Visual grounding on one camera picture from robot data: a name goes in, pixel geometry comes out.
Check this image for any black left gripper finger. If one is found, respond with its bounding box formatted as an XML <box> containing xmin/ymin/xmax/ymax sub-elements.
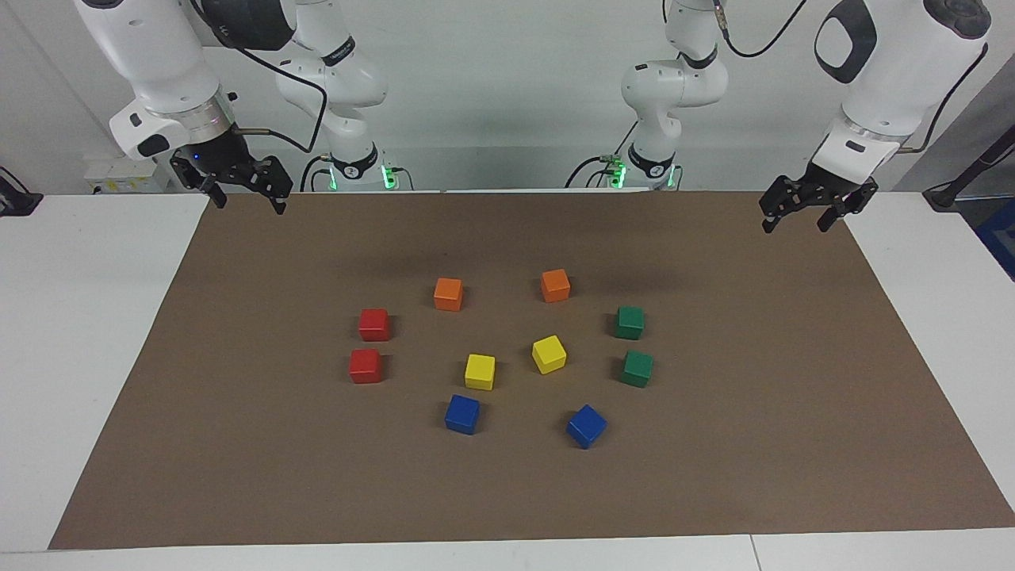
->
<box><xmin>817</xmin><ymin>193</ymin><xmax>871</xmax><ymax>233</ymax></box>
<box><xmin>759</xmin><ymin>176</ymin><xmax>810</xmax><ymax>235</ymax></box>

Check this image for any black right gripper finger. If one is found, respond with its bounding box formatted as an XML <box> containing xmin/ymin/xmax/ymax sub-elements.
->
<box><xmin>252</xmin><ymin>156</ymin><xmax>293</xmax><ymax>215</ymax></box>
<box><xmin>193</xmin><ymin>176</ymin><xmax>229</xmax><ymax>209</ymax></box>

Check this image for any black stand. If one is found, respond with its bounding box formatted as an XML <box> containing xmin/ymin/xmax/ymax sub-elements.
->
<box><xmin>924</xmin><ymin>127</ymin><xmax>1015</xmax><ymax>211</ymax></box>

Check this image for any blue crate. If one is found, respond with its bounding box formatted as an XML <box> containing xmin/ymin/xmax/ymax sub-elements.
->
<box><xmin>977</xmin><ymin>198</ymin><xmax>1015</xmax><ymax>280</ymax></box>

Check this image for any yellow wooden cube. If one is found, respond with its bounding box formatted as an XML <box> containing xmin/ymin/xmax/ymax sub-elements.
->
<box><xmin>464</xmin><ymin>353</ymin><xmax>497</xmax><ymax>392</ymax></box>
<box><xmin>531</xmin><ymin>334</ymin><xmax>569</xmax><ymax>376</ymax></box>

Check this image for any blue wooden cube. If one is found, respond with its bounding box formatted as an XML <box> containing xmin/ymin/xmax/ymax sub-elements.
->
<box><xmin>565</xmin><ymin>404</ymin><xmax>608</xmax><ymax>450</ymax></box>
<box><xmin>444</xmin><ymin>393</ymin><xmax>481</xmax><ymax>436</ymax></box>

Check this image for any brown table mat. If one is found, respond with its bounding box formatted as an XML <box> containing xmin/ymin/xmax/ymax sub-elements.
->
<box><xmin>49</xmin><ymin>189</ymin><xmax>1015</xmax><ymax>550</ymax></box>

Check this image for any black right base cable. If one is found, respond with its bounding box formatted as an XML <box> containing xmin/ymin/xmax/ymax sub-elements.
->
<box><xmin>300</xmin><ymin>153</ymin><xmax>334</xmax><ymax>193</ymax></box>

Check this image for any black base cable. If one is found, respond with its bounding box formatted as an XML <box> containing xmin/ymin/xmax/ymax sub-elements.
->
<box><xmin>565</xmin><ymin>119</ymin><xmax>640</xmax><ymax>190</ymax></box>
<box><xmin>300</xmin><ymin>153</ymin><xmax>334</xmax><ymax>193</ymax></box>

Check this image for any white wall socket box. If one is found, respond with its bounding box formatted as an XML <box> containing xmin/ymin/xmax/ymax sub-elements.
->
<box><xmin>83</xmin><ymin>156</ymin><xmax>171</xmax><ymax>195</ymax></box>

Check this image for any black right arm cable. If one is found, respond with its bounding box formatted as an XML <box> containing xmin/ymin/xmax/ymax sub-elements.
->
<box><xmin>190</xmin><ymin>0</ymin><xmax>330</xmax><ymax>155</ymax></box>

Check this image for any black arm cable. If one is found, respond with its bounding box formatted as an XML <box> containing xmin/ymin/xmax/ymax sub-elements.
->
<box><xmin>190</xmin><ymin>0</ymin><xmax>330</xmax><ymax>155</ymax></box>
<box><xmin>714</xmin><ymin>0</ymin><xmax>990</xmax><ymax>155</ymax></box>

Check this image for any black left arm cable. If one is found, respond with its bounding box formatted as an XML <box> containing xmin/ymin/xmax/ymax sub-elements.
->
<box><xmin>714</xmin><ymin>0</ymin><xmax>990</xmax><ymax>155</ymax></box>

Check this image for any black clamp mount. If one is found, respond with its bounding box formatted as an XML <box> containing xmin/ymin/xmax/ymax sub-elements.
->
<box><xmin>0</xmin><ymin>167</ymin><xmax>42</xmax><ymax>217</ymax></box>

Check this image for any black left base cable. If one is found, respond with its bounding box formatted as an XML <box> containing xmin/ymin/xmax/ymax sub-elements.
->
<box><xmin>565</xmin><ymin>119</ymin><xmax>640</xmax><ymax>190</ymax></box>

